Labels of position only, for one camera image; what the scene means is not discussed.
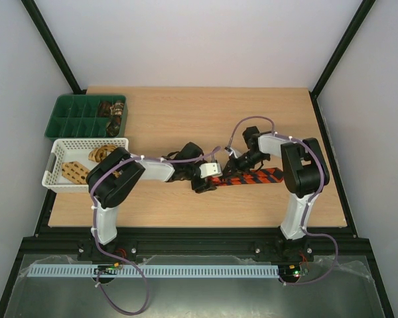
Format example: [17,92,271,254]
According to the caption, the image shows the orange navy striped tie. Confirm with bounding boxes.
[208,168,284,187]

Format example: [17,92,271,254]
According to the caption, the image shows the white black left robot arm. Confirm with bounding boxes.
[86,142,222,245]

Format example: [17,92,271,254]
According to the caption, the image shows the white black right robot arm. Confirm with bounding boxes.
[223,126,330,260]

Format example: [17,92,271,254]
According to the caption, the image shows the tan ringed tie in basket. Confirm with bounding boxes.
[88,144,117,163]

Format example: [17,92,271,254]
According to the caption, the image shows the rolled beige patterned tie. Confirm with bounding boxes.
[110,100,125,117]

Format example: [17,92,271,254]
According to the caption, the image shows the rolled brown patterned tie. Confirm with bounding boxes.
[96,101,113,117]

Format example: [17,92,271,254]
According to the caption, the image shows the white perforated plastic basket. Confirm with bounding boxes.
[42,138,129,193]

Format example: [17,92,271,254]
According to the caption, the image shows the tan patterned tie in basket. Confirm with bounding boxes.
[61,161,90,185]

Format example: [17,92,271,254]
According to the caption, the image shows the green divided storage tray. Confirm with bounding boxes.
[44,94,128,140]

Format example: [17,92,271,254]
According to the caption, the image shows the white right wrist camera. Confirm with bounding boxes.
[224,146,242,158]

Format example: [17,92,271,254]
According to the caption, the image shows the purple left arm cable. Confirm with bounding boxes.
[90,145,222,313]

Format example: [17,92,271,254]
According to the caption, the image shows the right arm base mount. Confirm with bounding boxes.
[253,237,314,263]

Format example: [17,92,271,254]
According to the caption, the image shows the light blue slotted cable duct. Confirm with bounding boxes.
[27,264,279,279]

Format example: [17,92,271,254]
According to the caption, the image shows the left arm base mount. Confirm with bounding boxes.
[76,237,139,262]

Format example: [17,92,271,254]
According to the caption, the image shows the black aluminium frame rail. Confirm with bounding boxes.
[17,228,375,263]

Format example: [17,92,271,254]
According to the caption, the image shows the right black frame post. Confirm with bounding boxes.
[312,0,376,95]

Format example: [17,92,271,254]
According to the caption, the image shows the black frame post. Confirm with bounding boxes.
[21,0,86,95]
[312,0,376,95]

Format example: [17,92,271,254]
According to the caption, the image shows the left black frame post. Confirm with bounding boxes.
[21,0,86,95]

